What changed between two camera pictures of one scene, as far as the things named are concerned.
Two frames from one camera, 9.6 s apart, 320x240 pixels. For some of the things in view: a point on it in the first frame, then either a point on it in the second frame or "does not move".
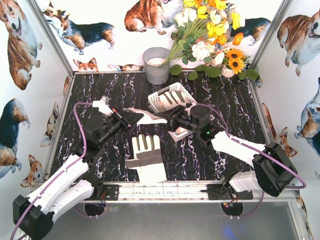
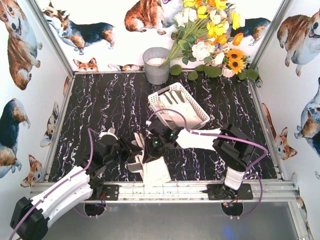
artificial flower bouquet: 205,30 does not move
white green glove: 148,118 to 177,109
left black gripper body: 122,118 to 127,150
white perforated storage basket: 174,95 does not move
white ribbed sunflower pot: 227,72 does not move
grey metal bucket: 156,73 does not move
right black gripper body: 172,120 to 152,149
